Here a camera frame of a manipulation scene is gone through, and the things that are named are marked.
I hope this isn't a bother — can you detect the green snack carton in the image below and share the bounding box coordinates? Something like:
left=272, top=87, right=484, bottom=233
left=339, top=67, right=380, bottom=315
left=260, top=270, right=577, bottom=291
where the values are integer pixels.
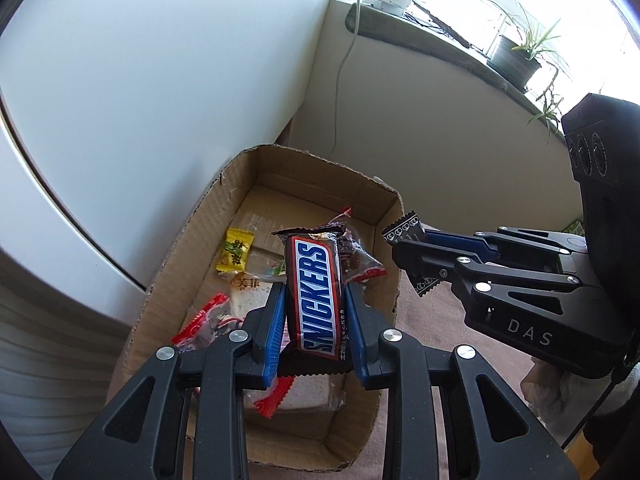
left=562, top=219, right=585, bottom=236

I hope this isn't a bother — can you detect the white hanging cable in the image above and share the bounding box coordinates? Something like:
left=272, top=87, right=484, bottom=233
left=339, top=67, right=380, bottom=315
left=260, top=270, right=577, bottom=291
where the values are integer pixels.
left=326, top=0, right=371, bottom=158

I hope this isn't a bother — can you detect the ring light on sill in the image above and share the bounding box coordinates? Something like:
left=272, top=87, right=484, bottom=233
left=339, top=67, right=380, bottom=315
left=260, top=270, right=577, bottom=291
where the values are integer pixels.
left=412, top=0, right=472, bottom=49

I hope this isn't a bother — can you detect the potted spider plant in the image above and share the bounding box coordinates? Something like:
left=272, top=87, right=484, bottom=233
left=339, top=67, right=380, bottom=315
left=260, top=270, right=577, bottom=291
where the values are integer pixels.
left=487, top=0, right=564, bottom=136

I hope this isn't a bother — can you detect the black patterned candy packet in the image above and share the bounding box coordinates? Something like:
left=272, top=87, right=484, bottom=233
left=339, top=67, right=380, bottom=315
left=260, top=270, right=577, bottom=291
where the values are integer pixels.
left=382, top=210, right=440, bottom=297

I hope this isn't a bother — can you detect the packaged toast bread slice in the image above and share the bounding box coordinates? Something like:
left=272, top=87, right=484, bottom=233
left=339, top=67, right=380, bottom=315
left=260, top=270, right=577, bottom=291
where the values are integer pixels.
left=224, top=259, right=346, bottom=413

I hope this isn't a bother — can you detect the white-gloved right hand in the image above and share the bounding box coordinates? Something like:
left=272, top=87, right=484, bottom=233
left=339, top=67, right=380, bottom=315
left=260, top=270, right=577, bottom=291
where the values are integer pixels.
left=521, top=358, right=611, bottom=434

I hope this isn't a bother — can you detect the cardboard box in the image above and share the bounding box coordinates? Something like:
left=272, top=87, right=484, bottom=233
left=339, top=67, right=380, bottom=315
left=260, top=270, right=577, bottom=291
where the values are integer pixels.
left=111, top=144, right=404, bottom=472

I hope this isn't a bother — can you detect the large Snickers bar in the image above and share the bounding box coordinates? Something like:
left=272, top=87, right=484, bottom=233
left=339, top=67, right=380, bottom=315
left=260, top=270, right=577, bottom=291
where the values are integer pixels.
left=273, top=228, right=352, bottom=377

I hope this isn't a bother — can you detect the yellow candy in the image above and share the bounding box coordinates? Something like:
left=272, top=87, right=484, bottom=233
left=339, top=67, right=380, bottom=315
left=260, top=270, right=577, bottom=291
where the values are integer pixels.
left=215, top=228, right=255, bottom=273

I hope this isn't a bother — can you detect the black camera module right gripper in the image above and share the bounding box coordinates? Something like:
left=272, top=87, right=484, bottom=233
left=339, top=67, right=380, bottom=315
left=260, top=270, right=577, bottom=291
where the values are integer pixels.
left=562, top=93, right=639, bottom=310

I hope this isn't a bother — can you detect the red-sealed plum cake packet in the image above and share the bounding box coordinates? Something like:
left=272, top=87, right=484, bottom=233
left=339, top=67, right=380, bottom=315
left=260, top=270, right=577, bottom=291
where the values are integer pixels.
left=171, top=292, right=295, bottom=419

